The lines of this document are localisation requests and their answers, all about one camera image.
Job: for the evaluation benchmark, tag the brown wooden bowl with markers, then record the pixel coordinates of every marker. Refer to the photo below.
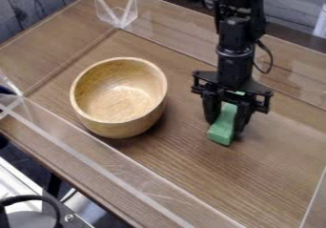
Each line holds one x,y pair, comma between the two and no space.
118,96

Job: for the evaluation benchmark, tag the black table leg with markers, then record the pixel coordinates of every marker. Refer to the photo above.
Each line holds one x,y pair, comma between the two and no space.
54,185

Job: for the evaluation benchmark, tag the clear acrylic front barrier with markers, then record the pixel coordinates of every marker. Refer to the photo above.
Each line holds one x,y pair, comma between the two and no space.
147,200

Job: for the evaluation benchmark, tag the metal bracket with screw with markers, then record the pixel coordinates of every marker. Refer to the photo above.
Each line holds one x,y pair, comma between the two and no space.
70,219

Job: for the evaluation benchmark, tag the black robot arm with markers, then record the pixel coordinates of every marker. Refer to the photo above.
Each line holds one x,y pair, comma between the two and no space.
239,24

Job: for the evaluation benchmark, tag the green rectangular block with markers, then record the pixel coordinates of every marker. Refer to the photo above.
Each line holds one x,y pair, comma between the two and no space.
221,130

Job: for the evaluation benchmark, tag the white post at right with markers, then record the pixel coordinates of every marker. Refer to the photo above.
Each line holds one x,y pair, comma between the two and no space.
320,28

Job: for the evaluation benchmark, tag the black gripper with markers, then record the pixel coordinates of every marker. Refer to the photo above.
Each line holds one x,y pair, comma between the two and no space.
230,84

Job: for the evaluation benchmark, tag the clear acrylic corner bracket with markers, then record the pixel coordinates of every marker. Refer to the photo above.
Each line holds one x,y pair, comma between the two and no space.
118,17

